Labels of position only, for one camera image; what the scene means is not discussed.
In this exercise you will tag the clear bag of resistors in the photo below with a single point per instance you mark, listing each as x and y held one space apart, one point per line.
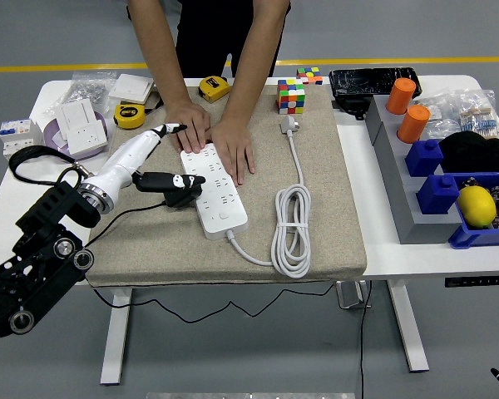
480 118

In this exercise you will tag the yellow lemon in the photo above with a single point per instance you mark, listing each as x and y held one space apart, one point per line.
477 206

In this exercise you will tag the black wrapped tray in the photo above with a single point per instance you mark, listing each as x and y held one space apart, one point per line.
370 81

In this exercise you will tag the orange cylinder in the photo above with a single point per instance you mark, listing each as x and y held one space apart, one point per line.
400 97
413 124

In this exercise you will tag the white circuit breaker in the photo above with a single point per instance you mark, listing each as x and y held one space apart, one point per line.
16 133

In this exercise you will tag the clear bag of screws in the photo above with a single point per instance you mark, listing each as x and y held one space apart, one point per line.
87 89

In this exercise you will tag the grey stepped block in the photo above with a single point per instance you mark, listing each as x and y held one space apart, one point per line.
399 187

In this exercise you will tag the person's right hand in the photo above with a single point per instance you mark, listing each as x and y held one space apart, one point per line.
191 124

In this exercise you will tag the person's right forearm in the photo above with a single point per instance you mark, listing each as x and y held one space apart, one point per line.
158 50

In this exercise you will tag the white table leg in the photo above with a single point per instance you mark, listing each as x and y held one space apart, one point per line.
116 341
409 332

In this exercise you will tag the white rocker switch panel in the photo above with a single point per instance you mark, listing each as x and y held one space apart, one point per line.
79 114

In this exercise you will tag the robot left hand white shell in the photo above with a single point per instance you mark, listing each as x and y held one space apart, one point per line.
124 162

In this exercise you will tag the person's left hand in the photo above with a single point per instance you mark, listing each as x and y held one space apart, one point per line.
235 145

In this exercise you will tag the purple plate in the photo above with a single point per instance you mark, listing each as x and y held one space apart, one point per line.
48 137

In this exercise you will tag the small colourful puzzle cube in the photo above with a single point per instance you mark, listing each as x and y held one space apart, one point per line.
309 75

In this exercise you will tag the silver box under table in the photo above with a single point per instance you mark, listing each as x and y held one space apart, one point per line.
351 295

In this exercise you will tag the grey-brown mat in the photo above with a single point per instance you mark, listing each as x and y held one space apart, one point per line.
170 249

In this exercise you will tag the black table control panel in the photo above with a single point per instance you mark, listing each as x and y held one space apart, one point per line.
478 281

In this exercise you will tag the white wall socket panel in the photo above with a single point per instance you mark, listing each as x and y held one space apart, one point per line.
87 137

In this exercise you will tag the person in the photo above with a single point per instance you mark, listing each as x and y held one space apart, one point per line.
216 33

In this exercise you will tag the white power strip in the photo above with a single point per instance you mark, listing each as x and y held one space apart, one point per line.
228 208

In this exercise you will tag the person's left forearm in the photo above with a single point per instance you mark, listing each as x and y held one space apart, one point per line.
253 58

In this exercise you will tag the blue block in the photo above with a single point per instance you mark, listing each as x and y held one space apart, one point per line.
424 160
437 195

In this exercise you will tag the white square switch panel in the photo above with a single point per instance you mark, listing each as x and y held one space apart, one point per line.
131 88

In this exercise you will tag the black cloth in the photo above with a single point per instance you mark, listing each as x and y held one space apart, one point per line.
474 154

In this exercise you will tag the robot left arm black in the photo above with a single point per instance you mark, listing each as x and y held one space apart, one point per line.
45 249

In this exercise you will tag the blue plastic bin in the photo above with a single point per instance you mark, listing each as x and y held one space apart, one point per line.
465 239

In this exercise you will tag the black plug adapter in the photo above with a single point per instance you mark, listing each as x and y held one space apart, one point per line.
183 200

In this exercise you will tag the large colourful puzzle cube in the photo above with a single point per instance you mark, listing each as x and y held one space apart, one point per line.
291 97

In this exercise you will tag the clear bag of small parts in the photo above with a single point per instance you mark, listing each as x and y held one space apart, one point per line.
443 120

